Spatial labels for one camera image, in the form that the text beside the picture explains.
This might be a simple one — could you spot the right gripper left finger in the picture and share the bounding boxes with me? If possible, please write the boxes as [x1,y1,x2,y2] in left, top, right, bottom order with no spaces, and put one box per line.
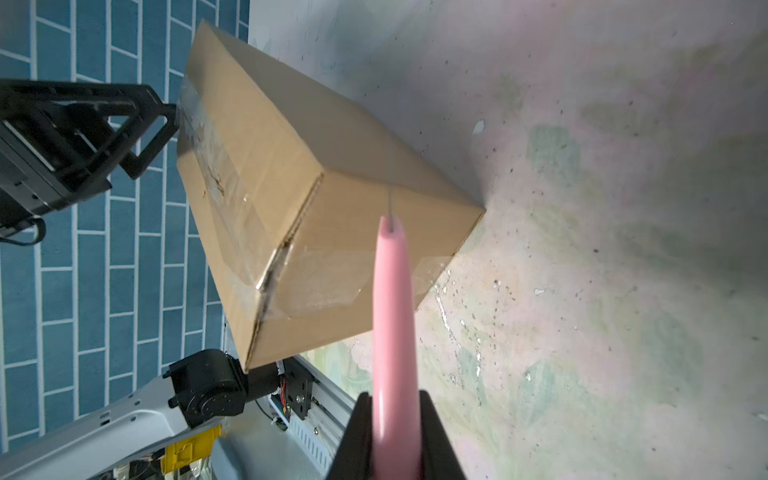
[326,393,373,480]

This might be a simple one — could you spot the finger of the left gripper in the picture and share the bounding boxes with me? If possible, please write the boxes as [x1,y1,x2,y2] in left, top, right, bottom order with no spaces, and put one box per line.
[59,83,178,180]
[1,79,150,144]

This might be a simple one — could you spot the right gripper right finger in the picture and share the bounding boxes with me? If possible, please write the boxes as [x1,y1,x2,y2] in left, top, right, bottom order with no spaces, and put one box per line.
[419,390,466,480]

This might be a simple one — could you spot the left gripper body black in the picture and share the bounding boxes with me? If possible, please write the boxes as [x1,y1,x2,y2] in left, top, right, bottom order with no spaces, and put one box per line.
[1,113,78,231]

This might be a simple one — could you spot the pink utility knife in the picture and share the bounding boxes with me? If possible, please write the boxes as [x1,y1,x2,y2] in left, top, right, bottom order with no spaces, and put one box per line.
[372,188,421,479]

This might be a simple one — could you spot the brown cardboard express box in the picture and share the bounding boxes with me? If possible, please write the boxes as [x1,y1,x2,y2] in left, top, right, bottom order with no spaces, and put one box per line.
[177,22,483,370]

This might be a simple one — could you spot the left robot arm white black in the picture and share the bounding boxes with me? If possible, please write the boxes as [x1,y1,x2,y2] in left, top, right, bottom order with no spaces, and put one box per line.
[1,79,279,479]

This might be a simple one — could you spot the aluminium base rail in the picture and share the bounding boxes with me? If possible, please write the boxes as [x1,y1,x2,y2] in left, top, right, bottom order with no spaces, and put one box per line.
[268,356,355,477]

